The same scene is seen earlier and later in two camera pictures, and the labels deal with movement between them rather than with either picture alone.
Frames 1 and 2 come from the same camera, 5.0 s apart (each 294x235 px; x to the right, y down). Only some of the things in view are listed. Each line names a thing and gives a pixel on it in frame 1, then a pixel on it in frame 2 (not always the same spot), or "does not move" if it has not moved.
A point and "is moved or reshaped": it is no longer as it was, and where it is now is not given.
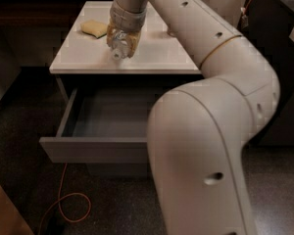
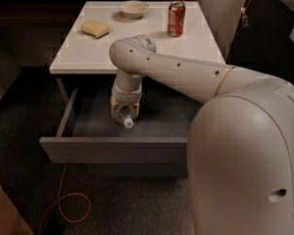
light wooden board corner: [8, 220] does not move
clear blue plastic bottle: [120, 45] is moved or reshaped
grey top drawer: [105, 124] does not move
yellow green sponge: [94, 27] does not move
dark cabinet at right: [270, 23] does not move
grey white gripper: [125, 20] -> [126, 94]
